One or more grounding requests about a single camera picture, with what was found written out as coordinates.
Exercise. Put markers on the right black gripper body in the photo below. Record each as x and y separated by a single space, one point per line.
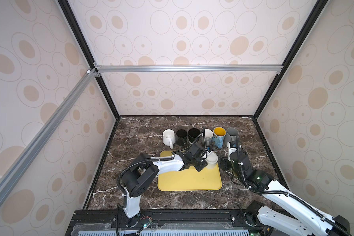
225 164

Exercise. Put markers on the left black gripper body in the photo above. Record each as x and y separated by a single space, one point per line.
198 165

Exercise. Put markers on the cream white mug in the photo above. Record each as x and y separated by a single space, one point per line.
211 160

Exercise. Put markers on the black mug white base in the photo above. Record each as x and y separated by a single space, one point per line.
193 135

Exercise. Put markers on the small grey mug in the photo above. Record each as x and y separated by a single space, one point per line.
207 137

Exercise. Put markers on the large grey mug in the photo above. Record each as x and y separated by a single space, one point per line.
231 134

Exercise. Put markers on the blue mug yellow inside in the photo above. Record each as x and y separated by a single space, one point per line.
218 137

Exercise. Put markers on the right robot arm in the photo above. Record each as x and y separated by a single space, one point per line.
302 219

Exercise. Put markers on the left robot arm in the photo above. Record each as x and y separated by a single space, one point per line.
135 179

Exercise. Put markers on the yellow plastic tray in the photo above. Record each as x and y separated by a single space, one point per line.
190 180

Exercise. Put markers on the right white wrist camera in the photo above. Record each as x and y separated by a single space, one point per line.
232 147

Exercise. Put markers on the horizontal aluminium rail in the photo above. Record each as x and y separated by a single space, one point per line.
187 68

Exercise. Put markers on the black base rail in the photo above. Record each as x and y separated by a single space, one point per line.
183 222

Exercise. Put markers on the left slanted aluminium rail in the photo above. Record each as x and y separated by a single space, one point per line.
19 167

